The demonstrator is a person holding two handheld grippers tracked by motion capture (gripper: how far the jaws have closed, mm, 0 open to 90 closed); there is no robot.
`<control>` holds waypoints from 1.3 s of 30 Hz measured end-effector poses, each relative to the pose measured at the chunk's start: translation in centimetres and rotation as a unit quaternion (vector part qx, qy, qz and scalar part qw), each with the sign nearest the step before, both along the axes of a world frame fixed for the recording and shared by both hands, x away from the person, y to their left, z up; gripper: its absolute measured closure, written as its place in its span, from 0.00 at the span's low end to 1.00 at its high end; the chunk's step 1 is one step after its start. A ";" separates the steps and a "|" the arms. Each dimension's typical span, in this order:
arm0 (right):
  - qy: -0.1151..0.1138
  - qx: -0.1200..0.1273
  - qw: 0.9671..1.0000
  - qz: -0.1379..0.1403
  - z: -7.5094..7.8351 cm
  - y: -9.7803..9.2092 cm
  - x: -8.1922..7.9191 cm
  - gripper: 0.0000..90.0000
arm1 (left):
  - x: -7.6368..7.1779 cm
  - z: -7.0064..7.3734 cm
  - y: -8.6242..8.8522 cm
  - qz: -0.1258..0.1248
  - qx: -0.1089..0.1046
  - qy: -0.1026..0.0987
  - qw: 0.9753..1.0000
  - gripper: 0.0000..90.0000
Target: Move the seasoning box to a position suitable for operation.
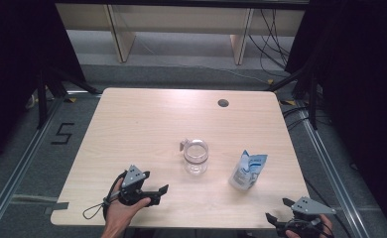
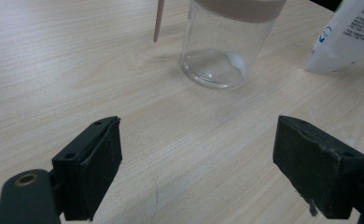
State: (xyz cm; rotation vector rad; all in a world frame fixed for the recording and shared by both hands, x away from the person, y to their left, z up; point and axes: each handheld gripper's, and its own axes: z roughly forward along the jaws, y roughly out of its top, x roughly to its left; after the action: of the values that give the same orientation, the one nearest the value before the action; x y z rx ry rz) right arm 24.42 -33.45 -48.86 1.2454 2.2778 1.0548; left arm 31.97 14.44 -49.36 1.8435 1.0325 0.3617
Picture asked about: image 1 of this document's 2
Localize grey cord loop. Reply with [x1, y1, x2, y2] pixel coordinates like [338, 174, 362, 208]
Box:
[82, 201, 109, 220]

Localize black left gripper strap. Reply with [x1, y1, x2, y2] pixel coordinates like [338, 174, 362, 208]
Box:
[102, 171, 129, 220]

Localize aluminium floor rail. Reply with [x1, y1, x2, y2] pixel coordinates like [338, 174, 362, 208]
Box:
[0, 97, 65, 238]
[297, 100, 370, 238]

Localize black floor cables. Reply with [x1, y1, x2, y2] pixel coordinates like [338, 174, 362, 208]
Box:
[282, 104, 332, 132]

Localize beige wooden shelf unit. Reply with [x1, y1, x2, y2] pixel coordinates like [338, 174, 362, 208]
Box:
[55, 3, 307, 65]

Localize person's left hand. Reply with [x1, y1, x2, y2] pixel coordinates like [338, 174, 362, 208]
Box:
[103, 178, 152, 232]

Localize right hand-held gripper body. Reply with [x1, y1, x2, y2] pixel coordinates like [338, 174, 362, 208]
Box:
[284, 196, 337, 238]

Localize grey tape piece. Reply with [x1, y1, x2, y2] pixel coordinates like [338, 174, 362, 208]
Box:
[44, 201, 69, 216]

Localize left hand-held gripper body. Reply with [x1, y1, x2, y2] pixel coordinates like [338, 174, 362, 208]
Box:
[117, 164, 150, 207]

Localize bundle of black cables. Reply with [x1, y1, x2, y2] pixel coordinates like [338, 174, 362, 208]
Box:
[247, 9, 293, 79]

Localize person's right hand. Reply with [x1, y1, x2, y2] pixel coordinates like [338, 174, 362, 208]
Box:
[285, 213, 333, 238]

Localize black curtain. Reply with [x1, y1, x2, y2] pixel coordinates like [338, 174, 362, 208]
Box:
[0, 0, 87, 171]
[285, 0, 387, 238]

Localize black metal stand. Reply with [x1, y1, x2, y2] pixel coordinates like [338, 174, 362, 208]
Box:
[36, 64, 102, 130]
[265, 64, 320, 131]

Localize grey floor tape strip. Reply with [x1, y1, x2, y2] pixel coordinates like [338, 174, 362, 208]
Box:
[0, 192, 59, 203]

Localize blue and white salt bag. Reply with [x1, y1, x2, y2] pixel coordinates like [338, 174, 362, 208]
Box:
[227, 149, 269, 191]

